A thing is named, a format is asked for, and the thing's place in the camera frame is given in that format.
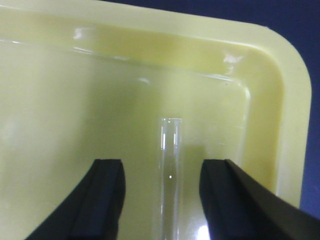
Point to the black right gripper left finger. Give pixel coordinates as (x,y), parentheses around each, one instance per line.
(92,210)

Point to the glass test tube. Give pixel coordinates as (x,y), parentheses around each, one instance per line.
(169,179)

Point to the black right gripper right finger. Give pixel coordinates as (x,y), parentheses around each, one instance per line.
(237,207)

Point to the yellow plastic tray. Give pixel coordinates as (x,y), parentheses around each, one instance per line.
(82,80)

